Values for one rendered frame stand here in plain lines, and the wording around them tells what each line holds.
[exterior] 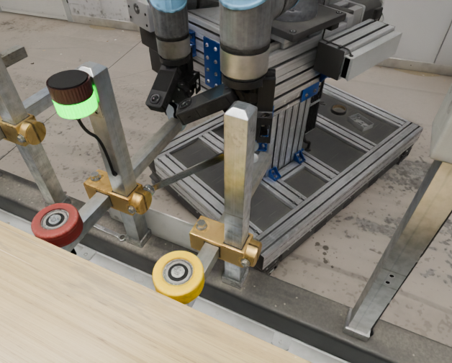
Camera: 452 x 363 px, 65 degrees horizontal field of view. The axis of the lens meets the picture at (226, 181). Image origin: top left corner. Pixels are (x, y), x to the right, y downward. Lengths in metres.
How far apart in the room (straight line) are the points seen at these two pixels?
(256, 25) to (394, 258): 0.38
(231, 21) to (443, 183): 0.33
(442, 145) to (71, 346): 0.51
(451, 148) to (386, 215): 1.59
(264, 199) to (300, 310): 0.90
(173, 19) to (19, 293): 0.58
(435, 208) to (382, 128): 1.71
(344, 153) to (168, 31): 1.32
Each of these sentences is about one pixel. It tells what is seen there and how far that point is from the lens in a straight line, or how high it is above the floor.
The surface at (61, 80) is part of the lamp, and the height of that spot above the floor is 1.14.
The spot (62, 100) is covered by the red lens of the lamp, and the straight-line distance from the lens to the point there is 0.56.
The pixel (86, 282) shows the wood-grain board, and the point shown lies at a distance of 0.61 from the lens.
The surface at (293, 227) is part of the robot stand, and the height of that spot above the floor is 0.21.
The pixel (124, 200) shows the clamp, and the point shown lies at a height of 0.87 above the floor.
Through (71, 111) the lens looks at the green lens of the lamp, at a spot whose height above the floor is 1.11.
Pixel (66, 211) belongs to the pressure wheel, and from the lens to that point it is 0.70.
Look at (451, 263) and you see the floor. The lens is 1.94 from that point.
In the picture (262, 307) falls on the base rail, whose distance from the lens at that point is 0.78.
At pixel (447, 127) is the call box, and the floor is 1.19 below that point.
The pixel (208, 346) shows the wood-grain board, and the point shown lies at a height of 0.90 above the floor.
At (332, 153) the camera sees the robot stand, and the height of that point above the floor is 0.21.
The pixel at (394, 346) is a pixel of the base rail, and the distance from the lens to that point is 0.81.
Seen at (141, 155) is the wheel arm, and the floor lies 0.86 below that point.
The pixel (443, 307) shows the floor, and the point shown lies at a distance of 1.79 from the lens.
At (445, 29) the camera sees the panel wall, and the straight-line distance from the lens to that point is 3.29.
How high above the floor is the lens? 1.39
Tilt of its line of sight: 45 degrees down
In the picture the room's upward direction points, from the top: straight up
